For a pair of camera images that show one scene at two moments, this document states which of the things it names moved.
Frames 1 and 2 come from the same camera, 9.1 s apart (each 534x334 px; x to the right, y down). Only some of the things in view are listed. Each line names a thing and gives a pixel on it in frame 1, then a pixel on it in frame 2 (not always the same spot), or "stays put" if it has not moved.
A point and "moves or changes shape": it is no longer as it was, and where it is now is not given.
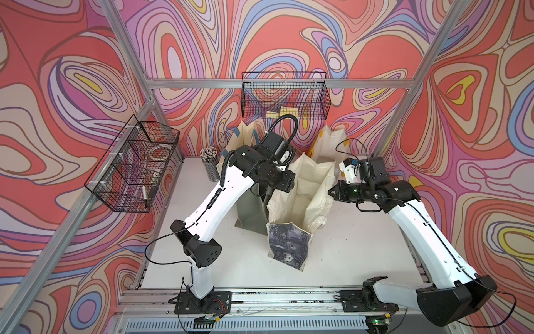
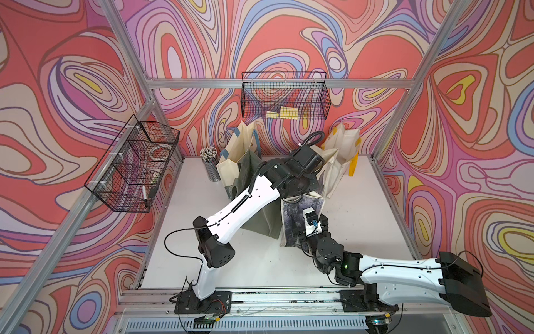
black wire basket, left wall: (128, 178) stays put
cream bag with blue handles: (241, 136) stays put
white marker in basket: (145, 200) stays put
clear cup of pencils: (211, 158) stays put
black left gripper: (287, 183) → (313, 184)
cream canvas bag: (293, 217) moves or changes shape
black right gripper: (340, 195) → (325, 225)
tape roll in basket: (160, 152) stays put
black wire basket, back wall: (267, 95) stays put
